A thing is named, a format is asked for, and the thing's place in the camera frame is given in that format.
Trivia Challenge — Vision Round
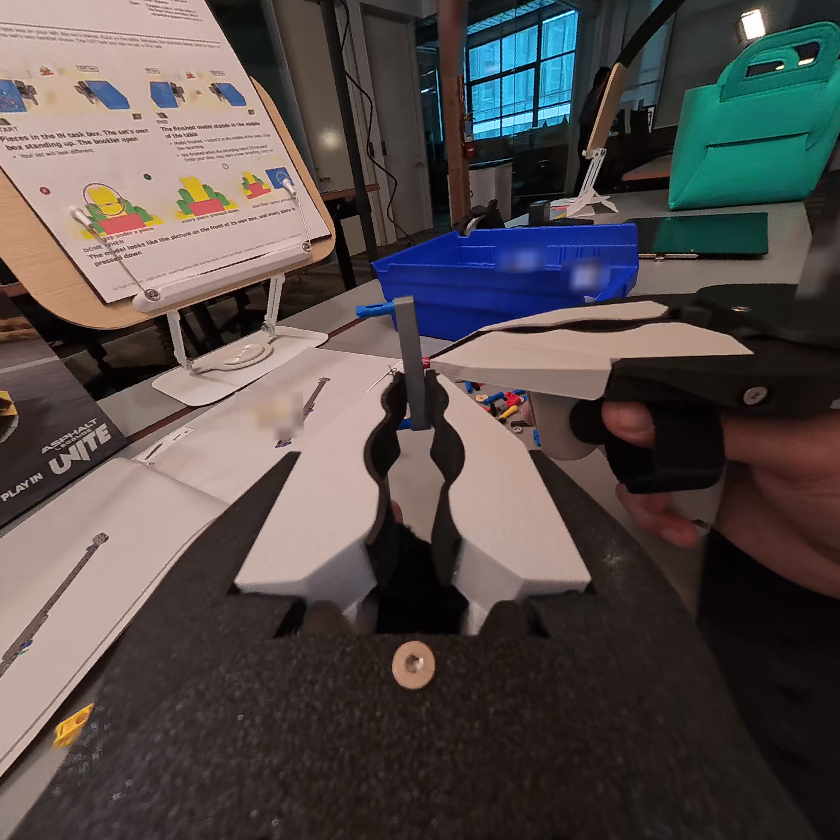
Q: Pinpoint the printed instruction sheet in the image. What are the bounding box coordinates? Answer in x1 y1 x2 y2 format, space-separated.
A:
0 0 333 305

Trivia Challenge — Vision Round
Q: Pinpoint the pile of mixed lego pins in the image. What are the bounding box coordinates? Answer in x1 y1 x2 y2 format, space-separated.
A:
462 377 543 448

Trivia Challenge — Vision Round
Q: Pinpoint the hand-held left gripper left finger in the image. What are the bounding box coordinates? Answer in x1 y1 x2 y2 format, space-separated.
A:
234 373 409 632

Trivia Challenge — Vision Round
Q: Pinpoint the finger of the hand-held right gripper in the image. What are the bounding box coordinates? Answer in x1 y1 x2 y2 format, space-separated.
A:
428 319 756 403
451 299 672 349

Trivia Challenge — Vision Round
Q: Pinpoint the open instruction booklet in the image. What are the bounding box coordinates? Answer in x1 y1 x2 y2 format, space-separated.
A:
0 348 409 777

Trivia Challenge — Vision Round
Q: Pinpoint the person's right hand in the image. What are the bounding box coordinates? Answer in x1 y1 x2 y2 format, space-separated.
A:
602 400 840 599

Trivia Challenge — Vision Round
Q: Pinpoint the blue plastic bin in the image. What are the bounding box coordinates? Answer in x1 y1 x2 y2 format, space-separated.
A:
371 223 640 343

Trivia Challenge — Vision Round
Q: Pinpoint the dark grey lego beam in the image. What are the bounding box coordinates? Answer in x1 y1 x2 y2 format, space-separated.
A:
356 295 435 433

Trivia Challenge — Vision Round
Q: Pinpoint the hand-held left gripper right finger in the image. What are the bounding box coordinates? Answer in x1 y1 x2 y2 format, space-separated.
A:
424 371 592 632

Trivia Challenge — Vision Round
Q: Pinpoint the wooden document stand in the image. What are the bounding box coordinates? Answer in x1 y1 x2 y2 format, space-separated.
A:
0 77 337 408
564 62 632 219

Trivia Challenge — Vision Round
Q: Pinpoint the teal felt bag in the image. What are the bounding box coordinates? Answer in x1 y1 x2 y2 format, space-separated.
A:
668 21 840 211

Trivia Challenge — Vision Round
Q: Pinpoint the lego set box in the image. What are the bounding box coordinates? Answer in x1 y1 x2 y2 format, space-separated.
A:
0 357 130 527

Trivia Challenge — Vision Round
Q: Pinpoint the group of yellow lego pieces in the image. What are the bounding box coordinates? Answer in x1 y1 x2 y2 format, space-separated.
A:
52 703 95 749

